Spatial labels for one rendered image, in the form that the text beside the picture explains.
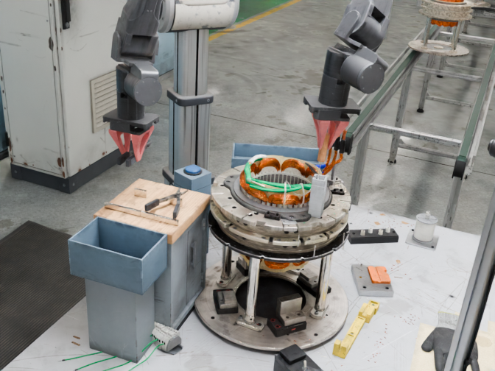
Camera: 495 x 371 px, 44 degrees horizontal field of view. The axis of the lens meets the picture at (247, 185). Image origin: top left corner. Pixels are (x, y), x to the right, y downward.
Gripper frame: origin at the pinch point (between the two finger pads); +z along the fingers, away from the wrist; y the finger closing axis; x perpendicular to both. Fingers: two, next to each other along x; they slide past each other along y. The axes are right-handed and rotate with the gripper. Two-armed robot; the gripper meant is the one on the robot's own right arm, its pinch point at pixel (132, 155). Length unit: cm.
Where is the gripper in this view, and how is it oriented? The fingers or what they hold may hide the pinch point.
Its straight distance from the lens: 135.1
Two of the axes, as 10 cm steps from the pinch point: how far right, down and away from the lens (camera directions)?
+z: -0.6, 9.0, 4.3
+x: 3.3, -3.9, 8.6
